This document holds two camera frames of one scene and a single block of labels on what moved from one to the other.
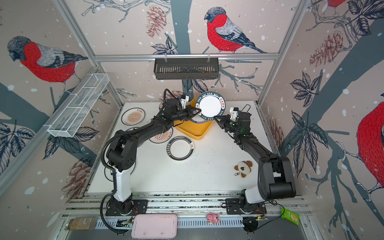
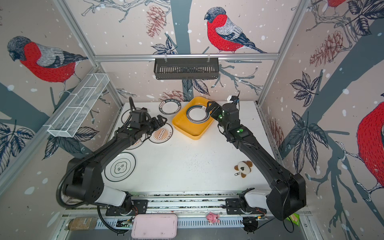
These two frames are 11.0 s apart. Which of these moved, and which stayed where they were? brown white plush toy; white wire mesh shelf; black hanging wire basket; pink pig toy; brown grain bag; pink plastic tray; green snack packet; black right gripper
Moved: black right gripper
Stayed: pink plastic tray; brown grain bag; white wire mesh shelf; brown white plush toy; pink pig toy; green snack packet; black hanging wire basket
